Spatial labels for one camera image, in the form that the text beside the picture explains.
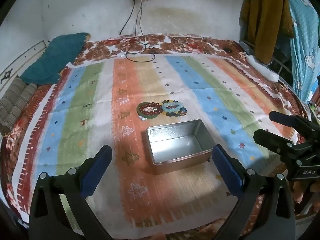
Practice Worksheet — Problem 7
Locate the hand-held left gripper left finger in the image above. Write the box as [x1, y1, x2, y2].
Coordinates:
[29, 144, 113, 240]

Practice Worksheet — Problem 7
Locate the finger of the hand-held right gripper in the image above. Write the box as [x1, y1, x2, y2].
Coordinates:
[253, 129, 294, 155]
[269, 111, 320, 143]

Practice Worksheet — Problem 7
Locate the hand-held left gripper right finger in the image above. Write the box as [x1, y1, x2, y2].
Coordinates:
[212, 144, 297, 240]

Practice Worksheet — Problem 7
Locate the silver metal tin box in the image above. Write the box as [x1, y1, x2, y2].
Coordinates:
[142, 119, 217, 176]

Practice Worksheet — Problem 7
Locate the black yellow bead bracelet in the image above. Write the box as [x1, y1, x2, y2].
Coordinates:
[160, 100, 187, 117]

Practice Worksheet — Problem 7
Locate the person's right hand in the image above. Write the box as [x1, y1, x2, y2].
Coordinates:
[292, 181, 320, 213]

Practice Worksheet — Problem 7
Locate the striped colourful mat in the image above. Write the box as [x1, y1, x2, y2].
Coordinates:
[10, 54, 304, 232]

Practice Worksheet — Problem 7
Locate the white oblong object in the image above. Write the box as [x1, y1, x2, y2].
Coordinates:
[246, 55, 280, 82]

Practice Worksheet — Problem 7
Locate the teal printed cloth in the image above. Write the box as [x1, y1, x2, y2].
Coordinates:
[272, 0, 320, 103]

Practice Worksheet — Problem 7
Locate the mustard yellow garment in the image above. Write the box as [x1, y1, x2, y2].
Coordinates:
[240, 0, 295, 64]

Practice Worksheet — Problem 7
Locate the grey striped folded blanket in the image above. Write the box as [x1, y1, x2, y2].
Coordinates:
[0, 76, 38, 135]

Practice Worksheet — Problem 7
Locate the teal blanket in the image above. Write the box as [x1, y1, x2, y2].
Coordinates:
[20, 32, 91, 85]

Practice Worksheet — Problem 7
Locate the white wooden panel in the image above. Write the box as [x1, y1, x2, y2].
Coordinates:
[0, 40, 49, 93]

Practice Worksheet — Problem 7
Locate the green bead bracelet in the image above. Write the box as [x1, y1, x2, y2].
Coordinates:
[136, 102, 162, 119]

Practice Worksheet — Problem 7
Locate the light blue bead bracelet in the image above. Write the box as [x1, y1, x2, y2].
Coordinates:
[162, 101, 184, 114]

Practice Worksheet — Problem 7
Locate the looped black cable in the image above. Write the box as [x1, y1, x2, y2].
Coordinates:
[120, 1, 156, 63]

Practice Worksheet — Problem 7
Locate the thin black cable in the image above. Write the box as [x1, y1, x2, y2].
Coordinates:
[119, 1, 135, 35]

